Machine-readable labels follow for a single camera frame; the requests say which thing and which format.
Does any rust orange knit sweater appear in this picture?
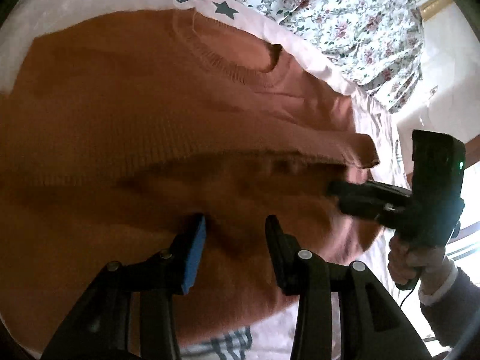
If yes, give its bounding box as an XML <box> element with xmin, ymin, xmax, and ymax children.
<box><xmin>0</xmin><ymin>6</ymin><xmax>386</xmax><ymax>347</ymax></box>

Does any person's right hand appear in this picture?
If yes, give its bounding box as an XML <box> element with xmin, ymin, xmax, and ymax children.
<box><xmin>388</xmin><ymin>236</ymin><xmax>455</xmax><ymax>295</ymax></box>

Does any brown wooden furniture edge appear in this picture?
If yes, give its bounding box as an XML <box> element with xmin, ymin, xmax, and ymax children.
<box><xmin>456</xmin><ymin>221</ymin><xmax>480</xmax><ymax>240</ymax></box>

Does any pink star bed sheet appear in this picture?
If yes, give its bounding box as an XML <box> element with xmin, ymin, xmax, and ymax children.
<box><xmin>0</xmin><ymin>0</ymin><xmax>410</xmax><ymax>360</ymax></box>

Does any floral quilt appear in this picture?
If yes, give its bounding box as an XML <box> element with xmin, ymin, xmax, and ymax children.
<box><xmin>33</xmin><ymin>0</ymin><xmax>427</xmax><ymax>116</ymax></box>

